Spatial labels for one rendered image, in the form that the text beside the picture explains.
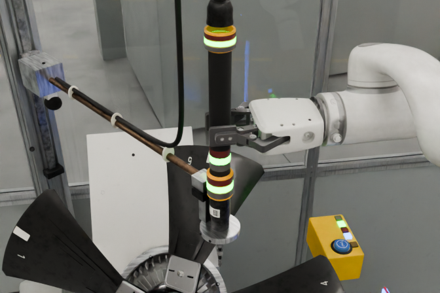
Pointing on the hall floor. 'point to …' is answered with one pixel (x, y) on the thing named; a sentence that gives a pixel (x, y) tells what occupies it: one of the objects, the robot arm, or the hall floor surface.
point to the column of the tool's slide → (26, 105)
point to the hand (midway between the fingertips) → (220, 127)
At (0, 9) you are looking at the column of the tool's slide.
